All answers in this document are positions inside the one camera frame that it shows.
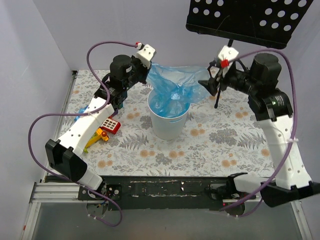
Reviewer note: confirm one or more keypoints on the white cylindrical trash bin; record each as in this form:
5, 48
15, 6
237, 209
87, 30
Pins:
166, 128

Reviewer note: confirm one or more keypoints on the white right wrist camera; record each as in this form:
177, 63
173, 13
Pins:
225, 56

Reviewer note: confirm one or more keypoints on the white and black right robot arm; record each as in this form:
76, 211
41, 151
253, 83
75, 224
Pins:
277, 115

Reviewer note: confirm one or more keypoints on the black perforated music stand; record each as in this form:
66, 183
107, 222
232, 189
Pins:
267, 23

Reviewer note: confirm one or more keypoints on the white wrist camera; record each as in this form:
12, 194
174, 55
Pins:
145, 54
225, 56

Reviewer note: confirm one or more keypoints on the colourful toy block pile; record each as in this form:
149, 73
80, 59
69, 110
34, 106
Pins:
100, 134

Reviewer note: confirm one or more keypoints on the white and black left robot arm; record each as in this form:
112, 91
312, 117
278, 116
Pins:
64, 154

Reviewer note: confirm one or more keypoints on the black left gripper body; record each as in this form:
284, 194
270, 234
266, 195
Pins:
144, 71

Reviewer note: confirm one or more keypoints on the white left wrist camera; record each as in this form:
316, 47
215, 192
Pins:
145, 54

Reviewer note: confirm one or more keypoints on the black scratched base plate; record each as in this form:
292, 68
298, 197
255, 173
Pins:
168, 192

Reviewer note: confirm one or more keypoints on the blue plastic trash bag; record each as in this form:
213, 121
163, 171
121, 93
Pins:
175, 87

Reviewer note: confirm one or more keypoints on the red toy phone block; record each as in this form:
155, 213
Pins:
110, 125

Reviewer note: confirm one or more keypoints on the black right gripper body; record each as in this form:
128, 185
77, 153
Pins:
219, 80

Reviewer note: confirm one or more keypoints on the blue bag piece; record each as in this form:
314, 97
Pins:
81, 111

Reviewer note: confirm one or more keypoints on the aluminium rail frame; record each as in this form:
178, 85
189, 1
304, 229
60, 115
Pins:
65, 211

